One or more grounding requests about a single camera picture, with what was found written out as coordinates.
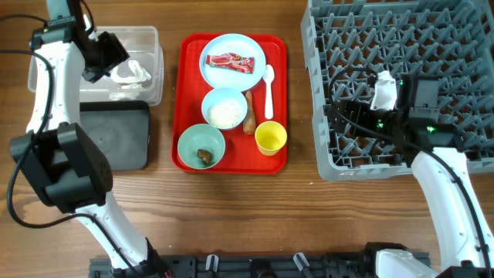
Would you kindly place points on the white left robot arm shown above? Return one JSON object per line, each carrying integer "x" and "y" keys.
{"x": 64, "y": 167}

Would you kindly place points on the black plastic tray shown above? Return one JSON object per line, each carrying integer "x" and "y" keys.
{"x": 121, "y": 130}

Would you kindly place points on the grey dishwasher rack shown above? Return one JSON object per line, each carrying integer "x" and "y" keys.
{"x": 449, "y": 39}

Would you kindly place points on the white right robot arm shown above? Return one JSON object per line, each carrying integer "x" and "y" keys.
{"x": 404, "y": 112}

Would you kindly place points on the light blue rice bowl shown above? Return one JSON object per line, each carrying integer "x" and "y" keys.
{"x": 221, "y": 95}

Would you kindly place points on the yellow plastic cup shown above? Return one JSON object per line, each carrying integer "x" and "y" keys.
{"x": 270, "y": 137}

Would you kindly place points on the white plastic spoon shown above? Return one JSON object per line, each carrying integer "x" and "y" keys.
{"x": 268, "y": 78}

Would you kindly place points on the white tissue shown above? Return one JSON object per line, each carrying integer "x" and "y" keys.
{"x": 136, "y": 80}

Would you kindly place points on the red serving tray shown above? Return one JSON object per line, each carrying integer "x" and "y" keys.
{"x": 242, "y": 155}

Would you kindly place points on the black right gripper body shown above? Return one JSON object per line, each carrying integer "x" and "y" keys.
{"x": 377, "y": 120}

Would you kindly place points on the carrot piece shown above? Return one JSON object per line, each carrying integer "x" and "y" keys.
{"x": 249, "y": 121}

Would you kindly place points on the cooked white rice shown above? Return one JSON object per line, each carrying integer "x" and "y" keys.
{"x": 225, "y": 115}

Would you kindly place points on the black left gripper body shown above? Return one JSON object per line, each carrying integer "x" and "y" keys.
{"x": 106, "y": 56}

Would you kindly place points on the red snack wrapper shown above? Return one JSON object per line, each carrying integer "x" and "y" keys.
{"x": 232, "y": 61}

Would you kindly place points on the brown food scrap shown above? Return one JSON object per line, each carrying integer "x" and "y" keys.
{"x": 205, "y": 156}

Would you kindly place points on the clear plastic bin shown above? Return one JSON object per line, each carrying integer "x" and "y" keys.
{"x": 142, "y": 44}

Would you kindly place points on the mint green bowl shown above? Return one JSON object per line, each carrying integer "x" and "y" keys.
{"x": 201, "y": 136}

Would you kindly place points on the light blue plate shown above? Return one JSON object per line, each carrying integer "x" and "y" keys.
{"x": 238, "y": 44}

